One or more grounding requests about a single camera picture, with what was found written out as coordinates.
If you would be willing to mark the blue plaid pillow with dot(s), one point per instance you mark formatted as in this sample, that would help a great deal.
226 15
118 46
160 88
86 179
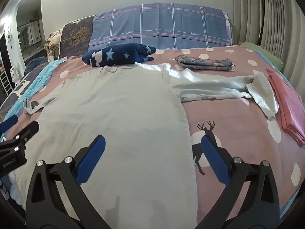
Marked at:
163 26

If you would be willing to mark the grey pleated curtain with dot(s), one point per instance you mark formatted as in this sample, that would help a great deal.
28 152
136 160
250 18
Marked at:
283 33

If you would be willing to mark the green sheet edge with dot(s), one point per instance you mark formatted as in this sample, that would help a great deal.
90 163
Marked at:
272 58

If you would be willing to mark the navy star fleece garment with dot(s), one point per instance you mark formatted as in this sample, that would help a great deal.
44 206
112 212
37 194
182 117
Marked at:
121 54

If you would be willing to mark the folded pink garment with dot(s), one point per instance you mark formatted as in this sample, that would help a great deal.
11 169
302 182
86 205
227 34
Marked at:
290 107

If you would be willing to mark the dark brown tree-print pillow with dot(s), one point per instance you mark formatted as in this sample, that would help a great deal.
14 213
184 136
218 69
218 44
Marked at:
75 37

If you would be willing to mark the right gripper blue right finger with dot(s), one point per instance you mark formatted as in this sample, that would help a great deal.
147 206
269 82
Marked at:
260 208

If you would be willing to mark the light grey long-sleeve shirt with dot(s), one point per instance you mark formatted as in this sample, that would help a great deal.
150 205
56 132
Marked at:
146 176

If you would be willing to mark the pink polka-dot deer bedspread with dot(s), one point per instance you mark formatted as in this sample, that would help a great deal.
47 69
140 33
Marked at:
240 127

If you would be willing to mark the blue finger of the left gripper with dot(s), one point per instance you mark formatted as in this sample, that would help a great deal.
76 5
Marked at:
27 133
7 124

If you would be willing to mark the folded floral teal garment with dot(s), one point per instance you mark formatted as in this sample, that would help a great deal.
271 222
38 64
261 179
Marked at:
204 64

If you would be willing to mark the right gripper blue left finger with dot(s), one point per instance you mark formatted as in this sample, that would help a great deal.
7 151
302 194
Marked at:
44 206

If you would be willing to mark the beige crumpled cloth pile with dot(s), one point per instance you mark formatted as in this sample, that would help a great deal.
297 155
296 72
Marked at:
52 45

